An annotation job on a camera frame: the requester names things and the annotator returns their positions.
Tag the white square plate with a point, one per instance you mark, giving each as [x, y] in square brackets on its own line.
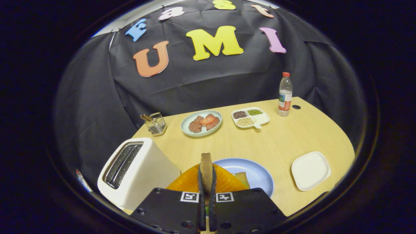
[310, 170]

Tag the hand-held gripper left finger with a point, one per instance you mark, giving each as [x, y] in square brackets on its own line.
[201, 211]

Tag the wooden chopsticks bundle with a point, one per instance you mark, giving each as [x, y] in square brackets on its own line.
[146, 117]

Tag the square toast slice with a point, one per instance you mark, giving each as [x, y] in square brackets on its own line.
[243, 180]

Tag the pale green round plate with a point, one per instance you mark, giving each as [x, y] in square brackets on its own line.
[187, 128]

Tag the pile of green beans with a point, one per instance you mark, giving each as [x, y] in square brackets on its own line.
[254, 112]

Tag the white divided dish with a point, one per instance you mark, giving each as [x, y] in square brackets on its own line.
[261, 119]

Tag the red tomato slice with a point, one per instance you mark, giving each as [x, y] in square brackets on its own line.
[207, 120]

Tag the brown meat slice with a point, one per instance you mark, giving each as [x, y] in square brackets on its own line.
[214, 124]
[195, 126]

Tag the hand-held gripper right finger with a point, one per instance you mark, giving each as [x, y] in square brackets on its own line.
[212, 211]

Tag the pile of dark beans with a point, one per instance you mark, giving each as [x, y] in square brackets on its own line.
[240, 114]

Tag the clear plastic water bottle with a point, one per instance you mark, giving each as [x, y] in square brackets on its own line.
[285, 97]

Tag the black backdrop cloth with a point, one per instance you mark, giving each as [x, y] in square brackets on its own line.
[201, 84]

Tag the white toaster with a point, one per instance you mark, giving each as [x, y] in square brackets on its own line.
[149, 175]

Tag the pile of beige beans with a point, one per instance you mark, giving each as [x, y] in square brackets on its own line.
[245, 122]

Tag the brown bread slice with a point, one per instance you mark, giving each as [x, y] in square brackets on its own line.
[206, 169]

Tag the blue round plate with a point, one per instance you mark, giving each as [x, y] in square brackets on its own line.
[256, 172]

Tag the black table grommet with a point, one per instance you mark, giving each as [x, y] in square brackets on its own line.
[296, 106]

